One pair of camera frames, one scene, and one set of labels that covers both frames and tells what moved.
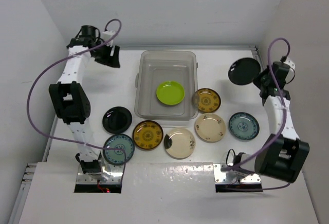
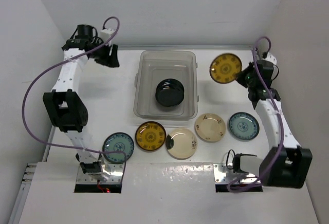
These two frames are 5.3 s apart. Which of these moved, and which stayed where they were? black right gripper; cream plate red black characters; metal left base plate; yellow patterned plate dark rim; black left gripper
Moved: yellow patterned plate dark rim; black right gripper
Stayed: cream plate red black characters; metal left base plate; black left gripper
